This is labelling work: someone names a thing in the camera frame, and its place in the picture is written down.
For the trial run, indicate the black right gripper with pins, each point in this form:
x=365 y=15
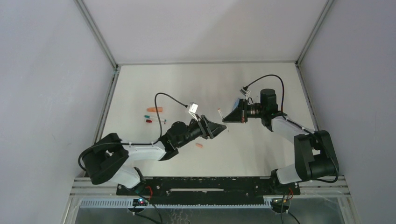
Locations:
x=244 y=110

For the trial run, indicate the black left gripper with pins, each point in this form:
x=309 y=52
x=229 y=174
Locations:
x=206 y=128

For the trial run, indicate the white pen orange tip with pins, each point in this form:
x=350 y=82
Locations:
x=220 y=113

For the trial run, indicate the orange translucent highlighter pen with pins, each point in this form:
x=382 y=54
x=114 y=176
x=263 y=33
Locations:
x=154 y=109

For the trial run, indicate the thin white red pen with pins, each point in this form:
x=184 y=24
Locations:
x=155 y=121

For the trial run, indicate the white marker green end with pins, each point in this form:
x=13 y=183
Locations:
x=154 y=118

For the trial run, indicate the blue translucent highlighter pen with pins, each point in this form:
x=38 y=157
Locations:
x=236 y=103

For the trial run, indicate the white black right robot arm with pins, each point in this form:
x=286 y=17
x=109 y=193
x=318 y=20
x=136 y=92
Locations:
x=314 y=155

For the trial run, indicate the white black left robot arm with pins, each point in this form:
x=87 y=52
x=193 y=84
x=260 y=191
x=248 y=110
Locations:
x=107 y=160

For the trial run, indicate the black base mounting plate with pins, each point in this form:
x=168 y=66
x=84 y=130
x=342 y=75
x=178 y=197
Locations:
x=214 y=190

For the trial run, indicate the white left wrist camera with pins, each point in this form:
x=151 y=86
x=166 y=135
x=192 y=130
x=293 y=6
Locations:
x=192 y=109

